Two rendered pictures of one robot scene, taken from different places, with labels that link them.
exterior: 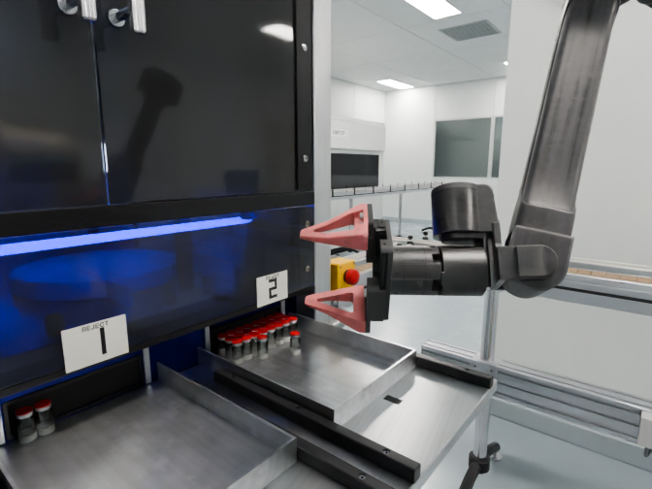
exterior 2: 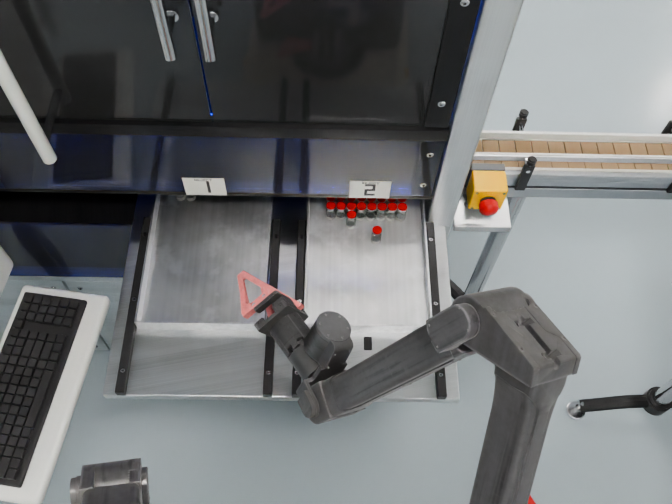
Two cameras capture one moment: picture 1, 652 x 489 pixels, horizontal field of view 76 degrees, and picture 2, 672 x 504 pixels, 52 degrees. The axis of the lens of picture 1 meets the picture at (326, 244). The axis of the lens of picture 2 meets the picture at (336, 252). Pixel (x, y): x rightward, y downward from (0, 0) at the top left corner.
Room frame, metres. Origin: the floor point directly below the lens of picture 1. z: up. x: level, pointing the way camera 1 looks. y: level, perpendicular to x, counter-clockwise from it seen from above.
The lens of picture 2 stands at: (0.22, -0.47, 2.21)
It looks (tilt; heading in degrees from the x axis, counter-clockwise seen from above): 60 degrees down; 49
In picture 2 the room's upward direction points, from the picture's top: 3 degrees clockwise
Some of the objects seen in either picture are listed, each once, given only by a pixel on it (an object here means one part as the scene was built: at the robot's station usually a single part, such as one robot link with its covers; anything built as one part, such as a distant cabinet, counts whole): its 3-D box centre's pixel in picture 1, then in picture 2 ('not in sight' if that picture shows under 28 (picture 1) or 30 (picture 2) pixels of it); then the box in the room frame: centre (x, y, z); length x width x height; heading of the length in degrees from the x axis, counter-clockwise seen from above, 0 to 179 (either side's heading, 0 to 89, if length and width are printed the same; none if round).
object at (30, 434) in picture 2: not in sight; (22, 382); (0.04, 0.28, 0.82); 0.40 x 0.14 x 0.02; 43
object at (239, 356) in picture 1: (267, 339); (366, 211); (0.83, 0.12, 0.91); 0.18 x 0.02 x 0.05; 141
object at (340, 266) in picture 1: (336, 274); (486, 187); (1.03, -0.03, 0.99); 0.08 x 0.07 x 0.07; 51
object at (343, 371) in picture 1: (306, 356); (366, 256); (0.76, 0.04, 0.90); 0.34 x 0.26 x 0.04; 51
